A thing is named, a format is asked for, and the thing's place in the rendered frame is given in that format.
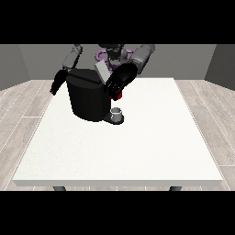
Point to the black coffee machine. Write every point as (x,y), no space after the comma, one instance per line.
(87,98)

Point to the pale grey machine lid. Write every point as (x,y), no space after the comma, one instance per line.
(102,71)

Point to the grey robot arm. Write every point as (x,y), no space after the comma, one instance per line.
(72,58)
(141,57)

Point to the grey purple-ringed robot trunk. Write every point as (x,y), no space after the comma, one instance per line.
(105,54)

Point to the small grey cup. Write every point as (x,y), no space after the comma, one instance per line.
(116,114)

